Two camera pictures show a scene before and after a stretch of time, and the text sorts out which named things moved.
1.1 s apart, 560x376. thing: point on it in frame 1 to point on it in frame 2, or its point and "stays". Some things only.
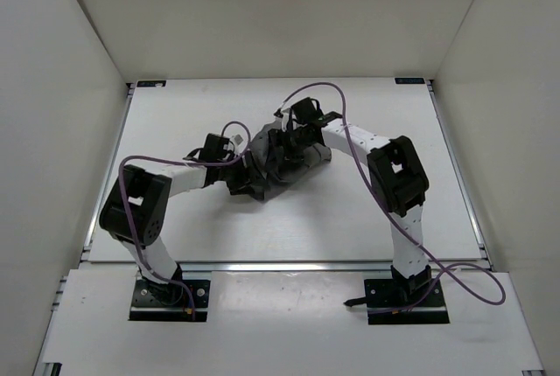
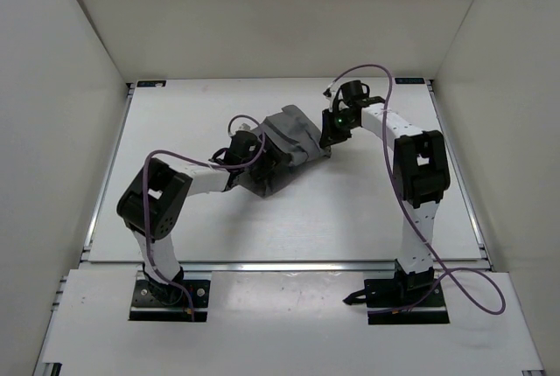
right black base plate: [403, 302] stays
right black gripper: [279, 139] to [329, 137]
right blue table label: [409, 80] stays
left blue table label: [150, 83] stays
